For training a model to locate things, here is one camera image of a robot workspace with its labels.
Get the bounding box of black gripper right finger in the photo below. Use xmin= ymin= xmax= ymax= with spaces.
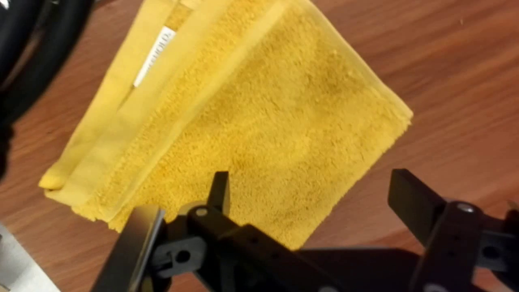
xmin=388 ymin=169 xmax=446 ymax=245

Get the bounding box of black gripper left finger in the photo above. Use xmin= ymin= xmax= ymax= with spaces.
xmin=208 ymin=172 xmax=231 ymax=214

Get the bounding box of yellow towel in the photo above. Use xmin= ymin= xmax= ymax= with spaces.
xmin=39 ymin=0 xmax=412 ymax=248

